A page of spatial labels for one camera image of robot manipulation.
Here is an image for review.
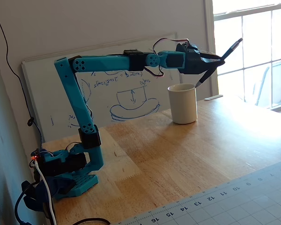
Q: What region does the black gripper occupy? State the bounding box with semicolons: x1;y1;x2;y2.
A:
175;41;226;76

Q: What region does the dark blue pen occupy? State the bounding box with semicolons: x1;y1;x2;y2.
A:
194;37;244;89

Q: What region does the white ceramic mug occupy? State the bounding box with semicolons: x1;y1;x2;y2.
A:
167;82;198;125

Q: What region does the flat white stick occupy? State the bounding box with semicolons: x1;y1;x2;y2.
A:
204;94;224;101

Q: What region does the white framed window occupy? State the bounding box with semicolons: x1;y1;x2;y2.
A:
203;0;281;114

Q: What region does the outdoor chair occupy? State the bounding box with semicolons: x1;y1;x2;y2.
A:
254;58;281;108

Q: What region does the grey gridded cutting mat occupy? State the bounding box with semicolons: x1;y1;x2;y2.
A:
117;157;281;225

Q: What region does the whiteboard with blue writing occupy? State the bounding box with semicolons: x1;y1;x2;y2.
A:
22;32;183;144

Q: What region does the dark blue clamp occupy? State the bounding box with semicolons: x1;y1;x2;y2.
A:
22;176;76;213

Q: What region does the thick black cable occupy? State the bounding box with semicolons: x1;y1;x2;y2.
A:
71;217;111;225

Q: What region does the thin black wall cable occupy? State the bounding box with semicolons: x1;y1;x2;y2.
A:
0;0;44;144

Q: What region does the white usb cable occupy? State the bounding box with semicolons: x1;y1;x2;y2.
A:
34;161;58;225

